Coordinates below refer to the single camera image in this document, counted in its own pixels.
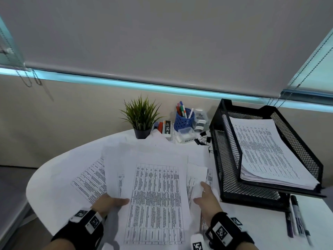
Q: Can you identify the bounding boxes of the person's left hand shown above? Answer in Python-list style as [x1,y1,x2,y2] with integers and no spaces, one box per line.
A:
[91,193,130,219]

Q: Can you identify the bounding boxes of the person's right hand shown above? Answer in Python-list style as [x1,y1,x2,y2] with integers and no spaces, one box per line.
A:
[193,181,224,227]

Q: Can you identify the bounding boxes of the pile of papers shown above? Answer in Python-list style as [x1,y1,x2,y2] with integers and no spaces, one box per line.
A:
[70,128,222,250]

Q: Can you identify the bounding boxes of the black mesh paper tray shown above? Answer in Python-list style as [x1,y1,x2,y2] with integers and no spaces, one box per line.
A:
[209,98,327,213]

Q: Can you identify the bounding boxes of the person's left forearm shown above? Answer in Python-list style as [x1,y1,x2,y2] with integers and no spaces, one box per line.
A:
[49,238,69,250]

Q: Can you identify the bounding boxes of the black right wristband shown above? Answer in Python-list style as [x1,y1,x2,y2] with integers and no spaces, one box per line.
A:
[205,211,255,250]

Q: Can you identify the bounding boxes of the black wristband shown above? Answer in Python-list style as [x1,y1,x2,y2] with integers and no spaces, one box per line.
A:
[205,211,255,250]
[51,207,106,250]

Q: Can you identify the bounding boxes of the black left wristband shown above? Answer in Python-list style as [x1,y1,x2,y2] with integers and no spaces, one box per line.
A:
[51,207,106,250]

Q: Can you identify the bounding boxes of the white table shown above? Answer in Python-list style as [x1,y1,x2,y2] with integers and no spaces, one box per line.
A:
[26,128,333,250]

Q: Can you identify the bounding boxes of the cluster of black binder clips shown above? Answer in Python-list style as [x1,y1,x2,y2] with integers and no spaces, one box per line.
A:
[194,131,214,154]

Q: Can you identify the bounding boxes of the clear plastic lidded box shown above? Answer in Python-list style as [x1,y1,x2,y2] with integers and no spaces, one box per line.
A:
[176,128,196,144]

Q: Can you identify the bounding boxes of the potted green plant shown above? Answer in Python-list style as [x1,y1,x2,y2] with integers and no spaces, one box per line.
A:
[119,95,164,140]

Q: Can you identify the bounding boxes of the dark blue pen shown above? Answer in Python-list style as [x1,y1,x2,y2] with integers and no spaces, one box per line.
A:
[285,210,294,238]

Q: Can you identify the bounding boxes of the blue pen holder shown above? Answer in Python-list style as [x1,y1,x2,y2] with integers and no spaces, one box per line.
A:
[173,111,195,132]

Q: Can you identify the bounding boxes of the white box with dark label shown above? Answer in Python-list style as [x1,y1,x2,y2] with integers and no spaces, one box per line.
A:
[162,120,173,136]

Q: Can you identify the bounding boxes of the white tape dispenser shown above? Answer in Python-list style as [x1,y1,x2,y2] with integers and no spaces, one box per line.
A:
[194,108,209,132]

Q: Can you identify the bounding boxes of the black marker pen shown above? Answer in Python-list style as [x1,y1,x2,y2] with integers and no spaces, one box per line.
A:
[291,195,311,245]

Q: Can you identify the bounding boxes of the grey low cabinet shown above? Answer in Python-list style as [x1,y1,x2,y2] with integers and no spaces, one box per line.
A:
[0,168,31,250]

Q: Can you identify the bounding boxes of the glass window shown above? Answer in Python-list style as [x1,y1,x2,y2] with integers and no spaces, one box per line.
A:
[0,15,333,114]

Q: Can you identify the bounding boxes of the wide grey roller blind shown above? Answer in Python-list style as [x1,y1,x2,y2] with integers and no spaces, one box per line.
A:
[0,0,333,99]

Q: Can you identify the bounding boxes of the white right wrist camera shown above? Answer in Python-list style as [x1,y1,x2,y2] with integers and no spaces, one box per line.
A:
[191,233,205,250]

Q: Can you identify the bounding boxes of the metal bead chain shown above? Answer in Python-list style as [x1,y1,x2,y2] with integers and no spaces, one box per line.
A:
[0,28,42,88]
[266,47,333,110]

